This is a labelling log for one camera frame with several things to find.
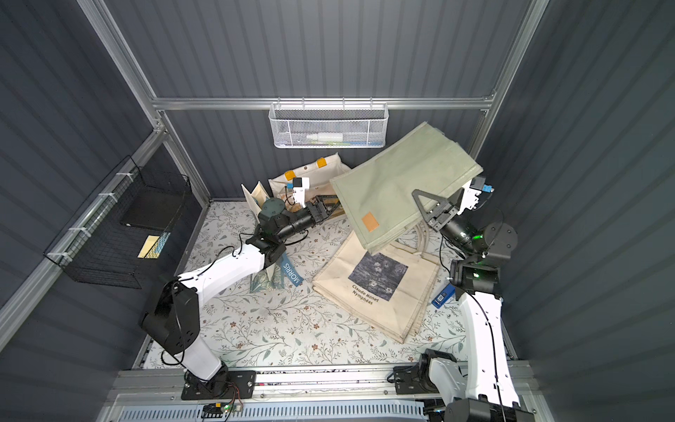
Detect cream tote bag front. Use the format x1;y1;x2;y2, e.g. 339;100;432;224
312;224;439;344

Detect olive green canvas bag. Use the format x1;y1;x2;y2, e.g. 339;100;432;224
330;122;483;253

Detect blue black marker device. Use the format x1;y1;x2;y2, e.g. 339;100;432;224
431;283;455;309

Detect black wire wall basket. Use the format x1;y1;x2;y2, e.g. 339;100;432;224
44;160;192;289

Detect cream tote yellow handles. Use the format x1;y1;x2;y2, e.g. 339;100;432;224
268;153;352;200

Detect cream tote blue print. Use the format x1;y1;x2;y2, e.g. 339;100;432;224
241;181;306;294

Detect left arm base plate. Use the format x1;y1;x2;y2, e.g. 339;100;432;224
181;369;257;401

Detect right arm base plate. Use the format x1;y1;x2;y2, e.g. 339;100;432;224
386;365;430;396

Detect white wire wall basket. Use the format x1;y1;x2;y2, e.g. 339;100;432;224
268;104;390;149

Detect yellow sticky notepad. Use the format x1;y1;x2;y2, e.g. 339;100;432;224
137;236;163;260

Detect white tube in basket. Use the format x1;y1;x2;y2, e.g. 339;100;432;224
306;133;344;145

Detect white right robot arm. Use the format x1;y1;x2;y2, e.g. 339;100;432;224
411;189;534;421

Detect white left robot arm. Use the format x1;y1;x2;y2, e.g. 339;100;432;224
140;195;340;383

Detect black notebook in basket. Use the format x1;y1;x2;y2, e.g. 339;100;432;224
120;189;185;230

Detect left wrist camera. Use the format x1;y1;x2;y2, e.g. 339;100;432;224
286;177;310;209

